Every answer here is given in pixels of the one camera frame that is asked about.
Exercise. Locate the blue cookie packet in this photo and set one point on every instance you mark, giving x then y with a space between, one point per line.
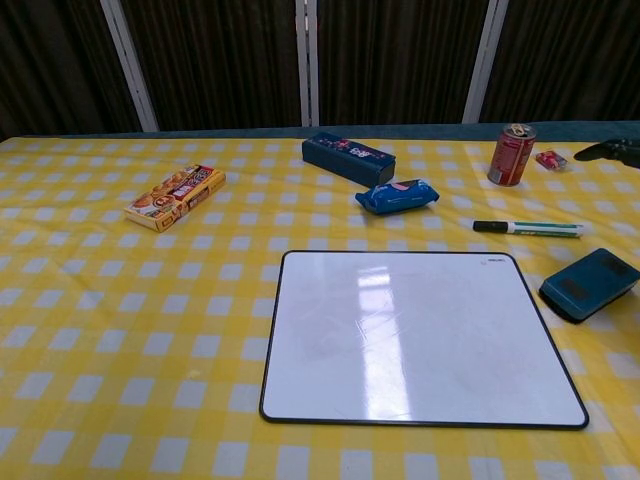
397 196

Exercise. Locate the blue whiteboard eraser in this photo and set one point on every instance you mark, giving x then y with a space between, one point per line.
590 285

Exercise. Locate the small whiteboard with black rim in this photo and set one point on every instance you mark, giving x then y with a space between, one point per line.
400 340

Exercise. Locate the blue padded table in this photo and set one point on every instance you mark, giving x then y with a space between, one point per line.
575 130

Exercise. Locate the dark blue rectangular box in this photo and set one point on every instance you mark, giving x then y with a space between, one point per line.
345 156

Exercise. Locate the red soda can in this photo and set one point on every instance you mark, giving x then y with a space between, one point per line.
509 157

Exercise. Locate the white marker with black cap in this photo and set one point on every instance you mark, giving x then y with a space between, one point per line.
530 229

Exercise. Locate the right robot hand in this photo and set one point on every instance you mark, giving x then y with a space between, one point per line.
617 150

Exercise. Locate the yellow orange snack box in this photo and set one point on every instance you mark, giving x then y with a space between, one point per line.
172 199

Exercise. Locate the small red snack packet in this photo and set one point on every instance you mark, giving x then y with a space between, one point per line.
551 160

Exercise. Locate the white partition frame post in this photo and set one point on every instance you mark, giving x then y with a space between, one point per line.
307 60
484 60
129 65

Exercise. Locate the yellow white checked tablecloth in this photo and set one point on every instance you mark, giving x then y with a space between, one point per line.
125 325

